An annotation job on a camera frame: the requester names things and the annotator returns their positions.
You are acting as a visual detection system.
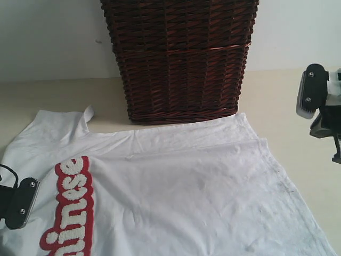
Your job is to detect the dark brown wicker basket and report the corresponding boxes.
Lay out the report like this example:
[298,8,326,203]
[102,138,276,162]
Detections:
[101,1,259,124]

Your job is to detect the white t-shirt red logo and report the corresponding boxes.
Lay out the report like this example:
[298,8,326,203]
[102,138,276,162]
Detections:
[1,108,335,255]

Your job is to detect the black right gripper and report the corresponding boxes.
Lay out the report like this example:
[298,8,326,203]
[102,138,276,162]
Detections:
[310,106,340,163]

